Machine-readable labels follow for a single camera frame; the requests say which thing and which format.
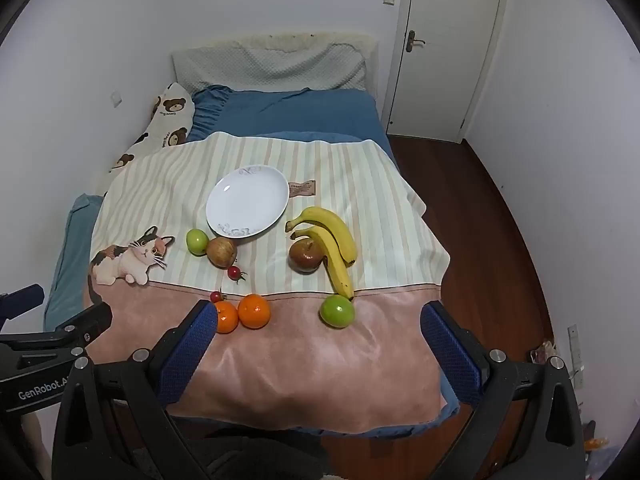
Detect cream headboard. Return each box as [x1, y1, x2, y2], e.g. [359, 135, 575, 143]
[210, 31, 379, 96]

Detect grey dotted pillow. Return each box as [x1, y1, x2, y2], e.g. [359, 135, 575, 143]
[171, 42, 368, 93]

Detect white door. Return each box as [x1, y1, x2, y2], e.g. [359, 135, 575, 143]
[381, 0, 511, 143]

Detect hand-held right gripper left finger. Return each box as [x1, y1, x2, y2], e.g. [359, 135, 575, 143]
[51, 300, 219, 480]

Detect yellow red apple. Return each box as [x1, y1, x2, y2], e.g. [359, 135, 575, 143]
[206, 236, 238, 268]

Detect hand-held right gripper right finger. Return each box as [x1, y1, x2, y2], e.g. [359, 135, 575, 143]
[420, 301, 586, 480]

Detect small clutter on floor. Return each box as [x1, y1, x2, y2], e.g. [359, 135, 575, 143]
[530, 340, 558, 366]

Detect white power strip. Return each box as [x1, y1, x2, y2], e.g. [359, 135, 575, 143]
[567, 325, 586, 391]

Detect bear print pillow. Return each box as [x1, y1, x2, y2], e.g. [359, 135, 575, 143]
[107, 82, 196, 176]

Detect dark red apple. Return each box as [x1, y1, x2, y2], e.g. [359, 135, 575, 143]
[288, 238, 328, 274]

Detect blue bed sheet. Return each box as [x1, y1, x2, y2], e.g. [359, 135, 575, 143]
[187, 86, 461, 438]

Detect yellow banana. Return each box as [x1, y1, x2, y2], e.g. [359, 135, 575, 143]
[290, 226, 355, 301]
[285, 206, 358, 266]

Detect striped cat print blanket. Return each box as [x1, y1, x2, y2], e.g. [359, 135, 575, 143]
[87, 131, 451, 433]

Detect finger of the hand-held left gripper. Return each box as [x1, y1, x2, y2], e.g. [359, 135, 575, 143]
[0, 301, 113, 358]
[0, 284, 46, 319]

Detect small green apple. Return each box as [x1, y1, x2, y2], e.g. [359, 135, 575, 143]
[320, 294, 356, 330]
[186, 228, 210, 255]

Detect orange tangerine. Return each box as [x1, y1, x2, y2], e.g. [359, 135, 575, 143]
[237, 293, 272, 331]
[212, 301, 240, 335]

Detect white plate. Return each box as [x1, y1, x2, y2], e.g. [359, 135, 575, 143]
[206, 165, 291, 238]

